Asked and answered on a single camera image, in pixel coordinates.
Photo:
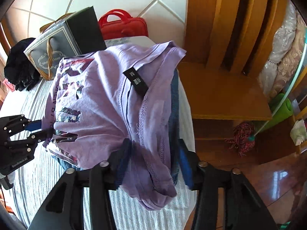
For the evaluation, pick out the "folded blue denim garment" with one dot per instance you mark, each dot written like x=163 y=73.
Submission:
x=174 y=127

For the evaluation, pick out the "teal mop pole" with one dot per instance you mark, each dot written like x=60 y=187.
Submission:
x=298 y=74

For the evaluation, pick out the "wooden bedside table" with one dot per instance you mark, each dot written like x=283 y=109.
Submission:
x=220 y=101

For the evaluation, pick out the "black gift bag gold handles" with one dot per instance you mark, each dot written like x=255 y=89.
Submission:
x=72 y=35

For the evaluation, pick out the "purple t-shirt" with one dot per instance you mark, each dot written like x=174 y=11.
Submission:
x=123 y=92

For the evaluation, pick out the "red zippered storage bag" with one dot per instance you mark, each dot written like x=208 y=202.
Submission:
x=118 y=23

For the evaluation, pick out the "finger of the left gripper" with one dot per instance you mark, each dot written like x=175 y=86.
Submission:
x=41 y=136
x=33 y=125

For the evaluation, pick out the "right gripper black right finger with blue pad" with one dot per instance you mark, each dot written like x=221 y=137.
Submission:
x=228 y=191

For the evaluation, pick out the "green rolled mat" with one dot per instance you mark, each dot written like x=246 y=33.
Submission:
x=285 y=111

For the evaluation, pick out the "white striped bed sheet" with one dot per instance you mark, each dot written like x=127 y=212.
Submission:
x=34 y=180

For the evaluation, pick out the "red mop head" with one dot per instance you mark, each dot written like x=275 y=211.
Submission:
x=243 y=139

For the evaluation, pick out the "dark navy clothes pile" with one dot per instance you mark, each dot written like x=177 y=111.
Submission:
x=18 y=69

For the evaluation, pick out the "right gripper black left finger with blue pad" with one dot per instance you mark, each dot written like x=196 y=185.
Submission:
x=63 y=207

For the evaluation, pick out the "rolled floral quilts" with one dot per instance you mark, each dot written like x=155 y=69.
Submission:
x=282 y=63

